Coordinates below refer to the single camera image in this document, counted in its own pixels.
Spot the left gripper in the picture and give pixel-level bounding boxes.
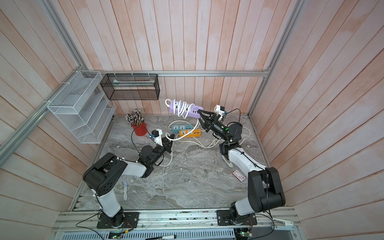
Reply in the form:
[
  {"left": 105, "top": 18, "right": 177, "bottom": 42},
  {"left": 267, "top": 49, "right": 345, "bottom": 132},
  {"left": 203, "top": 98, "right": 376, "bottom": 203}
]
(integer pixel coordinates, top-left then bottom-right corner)
[{"left": 149, "top": 133, "right": 175, "bottom": 165}]

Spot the teal power strip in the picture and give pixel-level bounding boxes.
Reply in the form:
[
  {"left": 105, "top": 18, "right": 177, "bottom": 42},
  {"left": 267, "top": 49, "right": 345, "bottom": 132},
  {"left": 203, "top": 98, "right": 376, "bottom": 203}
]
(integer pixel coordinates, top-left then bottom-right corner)
[{"left": 171, "top": 125, "right": 194, "bottom": 133}]

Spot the orange power strip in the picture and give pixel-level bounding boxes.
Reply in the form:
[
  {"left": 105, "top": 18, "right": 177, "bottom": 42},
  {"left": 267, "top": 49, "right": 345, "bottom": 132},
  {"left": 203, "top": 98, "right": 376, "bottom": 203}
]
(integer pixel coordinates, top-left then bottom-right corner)
[{"left": 179, "top": 129, "right": 202, "bottom": 138}]

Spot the purple power strip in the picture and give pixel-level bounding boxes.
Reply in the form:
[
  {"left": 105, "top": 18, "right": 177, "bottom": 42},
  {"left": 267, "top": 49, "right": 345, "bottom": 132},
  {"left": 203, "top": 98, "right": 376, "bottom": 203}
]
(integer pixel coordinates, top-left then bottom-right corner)
[{"left": 165, "top": 99, "right": 203, "bottom": 119}]

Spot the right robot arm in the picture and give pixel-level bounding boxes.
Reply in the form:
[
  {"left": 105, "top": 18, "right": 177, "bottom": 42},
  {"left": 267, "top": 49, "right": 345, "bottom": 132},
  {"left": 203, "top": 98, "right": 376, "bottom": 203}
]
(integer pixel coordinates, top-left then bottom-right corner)
[{"left": 198, "top": 110, "right": 286, "bottom": 225}]

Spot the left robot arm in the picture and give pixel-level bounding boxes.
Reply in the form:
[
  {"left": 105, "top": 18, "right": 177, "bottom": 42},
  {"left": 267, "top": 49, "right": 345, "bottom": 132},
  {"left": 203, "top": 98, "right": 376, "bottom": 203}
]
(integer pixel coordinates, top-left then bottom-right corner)
[{"left": 83, "top": 134, "right": 175, "bottom": 229}]

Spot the red pencil cup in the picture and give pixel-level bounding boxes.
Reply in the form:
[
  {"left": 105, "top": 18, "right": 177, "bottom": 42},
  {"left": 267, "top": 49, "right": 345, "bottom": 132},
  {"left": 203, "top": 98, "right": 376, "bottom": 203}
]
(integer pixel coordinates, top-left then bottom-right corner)
[{"left": 131, "top": 122, "right": 148, "bottom": 137}]

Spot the bundle of pencils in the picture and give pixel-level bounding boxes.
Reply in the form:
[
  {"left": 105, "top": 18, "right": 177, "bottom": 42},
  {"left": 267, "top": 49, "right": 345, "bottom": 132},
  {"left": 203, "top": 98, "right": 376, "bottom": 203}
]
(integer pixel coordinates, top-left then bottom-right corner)
[{"left": 125, "top": 109, "right": 144, "bottom": 126}]

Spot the pink white card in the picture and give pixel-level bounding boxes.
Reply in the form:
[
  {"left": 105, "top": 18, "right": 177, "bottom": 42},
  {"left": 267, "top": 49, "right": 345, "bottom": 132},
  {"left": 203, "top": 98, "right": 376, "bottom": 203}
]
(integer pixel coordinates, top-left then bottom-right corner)
[{"left": 233, "top": 170, "right": 246, "bottom": 182}]

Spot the black mesh basket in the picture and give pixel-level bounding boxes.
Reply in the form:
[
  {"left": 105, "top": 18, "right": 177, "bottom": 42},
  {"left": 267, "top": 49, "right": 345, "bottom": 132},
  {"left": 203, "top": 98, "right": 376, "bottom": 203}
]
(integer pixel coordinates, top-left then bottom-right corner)
[{"left": 101, "top": 73, "right": 160, "bottom": 101}]

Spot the black marker pen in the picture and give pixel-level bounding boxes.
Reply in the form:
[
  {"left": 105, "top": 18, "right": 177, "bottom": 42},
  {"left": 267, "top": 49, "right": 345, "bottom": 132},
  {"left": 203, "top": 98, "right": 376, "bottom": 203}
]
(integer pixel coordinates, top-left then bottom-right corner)
[{"left": 146, "top": 235, "right": 176, "bottom": 240}]

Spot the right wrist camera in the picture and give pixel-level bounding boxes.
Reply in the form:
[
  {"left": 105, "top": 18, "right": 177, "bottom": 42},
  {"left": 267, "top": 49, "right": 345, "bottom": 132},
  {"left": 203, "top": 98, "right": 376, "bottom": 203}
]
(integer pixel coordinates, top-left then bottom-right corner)
[{"left": 214, "top": 105, "right": 227, "bottom": 122}]

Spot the white wire mesh shelf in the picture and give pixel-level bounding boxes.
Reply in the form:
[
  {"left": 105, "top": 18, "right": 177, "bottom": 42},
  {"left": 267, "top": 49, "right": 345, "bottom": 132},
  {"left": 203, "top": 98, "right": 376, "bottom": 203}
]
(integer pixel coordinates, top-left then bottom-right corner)
[{"left": 48, "top": 71, "right": 116, "bottom": 144}]

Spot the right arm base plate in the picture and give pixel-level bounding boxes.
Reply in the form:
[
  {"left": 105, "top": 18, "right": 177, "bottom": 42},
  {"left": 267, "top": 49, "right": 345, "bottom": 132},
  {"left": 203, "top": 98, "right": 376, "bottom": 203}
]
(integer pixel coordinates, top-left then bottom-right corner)
[{"left": 216, "top": 209, "right": 257, "bottom": 226}]

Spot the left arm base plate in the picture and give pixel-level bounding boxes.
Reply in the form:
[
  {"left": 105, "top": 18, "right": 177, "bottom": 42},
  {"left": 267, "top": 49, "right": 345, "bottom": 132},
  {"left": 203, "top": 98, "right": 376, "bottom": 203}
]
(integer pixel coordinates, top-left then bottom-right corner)
[{"left": 97, "top": 211, "right": 140, "bottom": 229}]

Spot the horizontal aluminium wall rail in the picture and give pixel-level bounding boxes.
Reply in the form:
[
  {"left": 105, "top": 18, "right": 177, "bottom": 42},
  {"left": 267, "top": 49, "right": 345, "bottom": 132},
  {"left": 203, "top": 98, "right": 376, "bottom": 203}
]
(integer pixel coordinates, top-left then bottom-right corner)
[{"left": 96, "top": 70, "right": 269, "bottom": 77}]

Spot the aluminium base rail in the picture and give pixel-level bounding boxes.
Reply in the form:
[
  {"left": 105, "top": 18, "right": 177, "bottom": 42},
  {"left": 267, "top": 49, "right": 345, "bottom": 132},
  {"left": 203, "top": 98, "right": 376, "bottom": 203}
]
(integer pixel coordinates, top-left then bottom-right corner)
[{"left": 49, "top": 207, "right": 306, "bottom": 240}]

